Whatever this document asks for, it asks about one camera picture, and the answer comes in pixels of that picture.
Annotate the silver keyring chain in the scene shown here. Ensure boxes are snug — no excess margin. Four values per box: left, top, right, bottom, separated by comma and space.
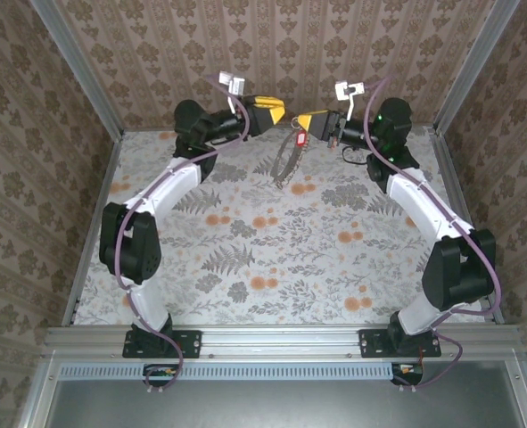
269, 116, 307, 191

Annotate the floral print table cloth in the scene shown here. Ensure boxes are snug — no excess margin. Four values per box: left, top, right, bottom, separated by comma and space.
73, 126, 498, 326

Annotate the grey metal panel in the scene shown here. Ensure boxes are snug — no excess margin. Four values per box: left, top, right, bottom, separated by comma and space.
44, 378, 527, 428

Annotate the aluminium right side rail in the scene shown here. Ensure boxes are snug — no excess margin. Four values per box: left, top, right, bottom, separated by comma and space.
426, 127, 507, 325

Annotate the aluminium right corner post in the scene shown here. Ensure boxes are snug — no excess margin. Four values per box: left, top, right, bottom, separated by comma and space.
432, 0, 522, 135

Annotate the aluminium corner post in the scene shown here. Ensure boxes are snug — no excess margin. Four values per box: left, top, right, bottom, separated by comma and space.
432, 0, 522, 135
29, 0, 126, 140

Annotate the aluminium left side rail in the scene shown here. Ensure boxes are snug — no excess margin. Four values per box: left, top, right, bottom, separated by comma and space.
61, 131, 125, 326

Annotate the aluminium left corner post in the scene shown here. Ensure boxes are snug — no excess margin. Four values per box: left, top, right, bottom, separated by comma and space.
29, 0, 126, 140

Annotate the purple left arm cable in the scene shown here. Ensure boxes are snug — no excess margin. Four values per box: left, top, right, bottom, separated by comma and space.
113, 73, 251, 394

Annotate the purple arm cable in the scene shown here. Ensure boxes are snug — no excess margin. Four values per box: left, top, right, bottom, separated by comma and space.
363, 76, 504, 394
113, 73, 251, 394

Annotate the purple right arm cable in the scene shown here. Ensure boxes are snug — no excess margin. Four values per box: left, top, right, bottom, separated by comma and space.
363, 76, 504, 394

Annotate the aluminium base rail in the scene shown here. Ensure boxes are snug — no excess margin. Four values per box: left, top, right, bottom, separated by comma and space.
43, 324, 522, 360

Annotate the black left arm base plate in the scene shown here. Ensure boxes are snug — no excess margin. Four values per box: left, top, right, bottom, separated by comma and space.
122, 328, 202, 360

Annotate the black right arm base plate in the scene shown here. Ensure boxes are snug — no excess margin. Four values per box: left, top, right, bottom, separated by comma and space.
358, 328, 442, 359

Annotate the grey slotted cable duct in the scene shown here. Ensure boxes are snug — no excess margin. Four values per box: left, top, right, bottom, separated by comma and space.
59, 360, 392, 381

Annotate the black connector box with wires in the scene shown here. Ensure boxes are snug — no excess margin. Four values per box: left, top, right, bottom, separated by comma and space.
143, 363, 180, 387
391, 361, 424, 386

